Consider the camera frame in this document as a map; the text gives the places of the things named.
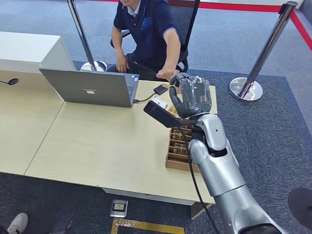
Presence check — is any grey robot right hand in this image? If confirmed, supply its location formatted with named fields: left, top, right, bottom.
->
left=168, top=72, right=212, bottom=119

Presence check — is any black round desk puck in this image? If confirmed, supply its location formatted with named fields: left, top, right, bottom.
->
left=0, top=78, right=20, bottom=87

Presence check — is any light wooden desk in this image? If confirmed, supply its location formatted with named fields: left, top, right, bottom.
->
left=0, top=70, right=65, bottom=176
left=24, top=80, right=218, bottom=220

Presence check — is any person's right hand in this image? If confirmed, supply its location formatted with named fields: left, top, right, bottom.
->
left=115, top=53, right=128, bottom=73

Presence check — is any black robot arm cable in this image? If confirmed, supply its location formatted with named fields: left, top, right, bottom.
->
left=178, top=126, right=221, bottom=234

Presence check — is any black round base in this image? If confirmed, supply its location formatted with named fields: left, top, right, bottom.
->
left=288, top=188, right=312, bottom=230

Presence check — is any brown wooden card tray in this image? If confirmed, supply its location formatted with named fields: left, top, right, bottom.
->
left=165, top=124, right=200, bottom=174

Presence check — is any black drive cable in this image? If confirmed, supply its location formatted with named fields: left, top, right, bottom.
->
left=132, top=92, right=156, bottom=104

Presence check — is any yellow floor tape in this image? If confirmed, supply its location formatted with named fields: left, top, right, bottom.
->
left=111, top=218, right=186, bottom=234

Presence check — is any white cabinet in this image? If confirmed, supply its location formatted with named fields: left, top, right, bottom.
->
left=0, top=31, right=76, bottom=74

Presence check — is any silver floor socket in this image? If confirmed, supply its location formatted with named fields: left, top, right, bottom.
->
left=110, top=199, right=128, bottom=218

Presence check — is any grey laptop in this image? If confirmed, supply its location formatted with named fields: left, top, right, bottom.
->
left=39, top=68, right=140, bottom=109

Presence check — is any red floor tape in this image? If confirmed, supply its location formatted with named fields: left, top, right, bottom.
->
left=168, top=0, right=312, bottom=52

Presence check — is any grey shoe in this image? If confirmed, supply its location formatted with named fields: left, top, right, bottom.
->
left=7, top=213, right=29, bottom=234

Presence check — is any person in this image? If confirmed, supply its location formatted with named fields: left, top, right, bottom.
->
left=107, top=0, right=182, bottom=82

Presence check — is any black external drive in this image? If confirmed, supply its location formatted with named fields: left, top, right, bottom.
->
left=153, top=84, right=169, bottom=96

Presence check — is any person's left hand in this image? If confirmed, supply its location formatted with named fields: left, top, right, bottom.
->
left=156, top=68, right=181, bottom=82

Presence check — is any chrome stanchion post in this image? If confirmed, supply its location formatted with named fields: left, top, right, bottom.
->
left=228, top=0, right=298, bottom=103
left=67, top=0, right=108, bottom=72

